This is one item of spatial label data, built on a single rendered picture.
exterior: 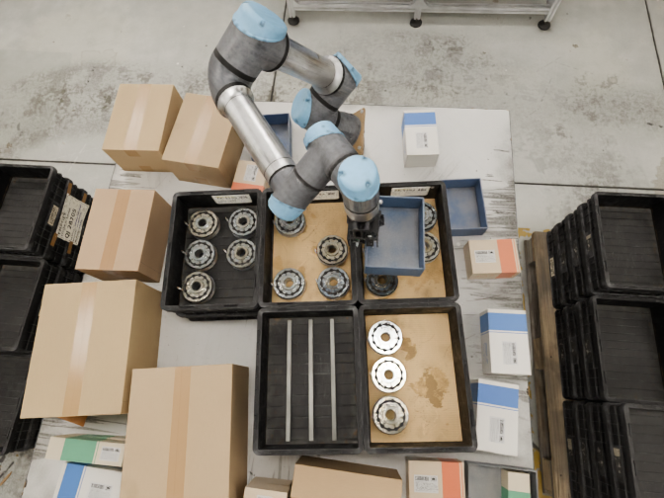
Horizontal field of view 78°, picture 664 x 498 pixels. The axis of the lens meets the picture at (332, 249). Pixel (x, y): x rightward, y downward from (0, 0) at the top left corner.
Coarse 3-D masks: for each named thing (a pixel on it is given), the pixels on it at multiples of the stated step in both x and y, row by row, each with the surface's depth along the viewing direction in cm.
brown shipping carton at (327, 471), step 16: (304, 464) 115; (320, 464) 118; (336, 464) 121; (352, 464) 124; (304, 480) 113; (320, 480) 113; (336, 480) 113; (352, 480) 113; (368, 480) 112; (384, 480) 112; (400, 480) 112; (304, 496) 112; (320, 496) 112; (336, 496) 112; (352, 496) 111; (368, 496) 111; (384, 496) 111; (400, 496) 111
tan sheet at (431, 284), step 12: (432, 204) 141; (432, 228) 138; (432, 264) 134; (408, 276) 134; (420, 276) 133; (432, 276) 133; (396, 288) 132; (408, 288) 132; (420, 288) 132; (432, 288) 132; (444, 288) 132
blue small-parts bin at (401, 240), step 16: (384, 208) 115; (400, 208) 115; (416, 208) 115; (384, 224) 114; (400, 224) 114; (416, 224) 113; (384, 240) 112; (400, 240) 112; (416, 240) 112; (368, 256) 111; (384, 256) 111; (400, 256) 111; (416, 256) 110; (368, 272) 108; (384, 272) 107; (400, 272) 106; (416, 272) 105
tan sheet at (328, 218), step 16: (320, 208) 143; (336, 208) 143; (320, 224) 141; (336, 224) 141; (288, 240) 140; (304, 240) 139; (288, 256) 138; (304, 256) 138; (304, 272) 136; (320, 272) 136
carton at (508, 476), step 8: (504, 472) 122; (512, 472) 120; (520, 472) 120; (504, 480) 122; (512, 480) 119; (520, 480) 119; (528, 480) 119; (504, 488) 121; (512, 488) 118; (520, 488) 118; (528, 488) 118; (504, 496) 121; (512, 496) 118; (520, 496) 118; (528, 496) 118
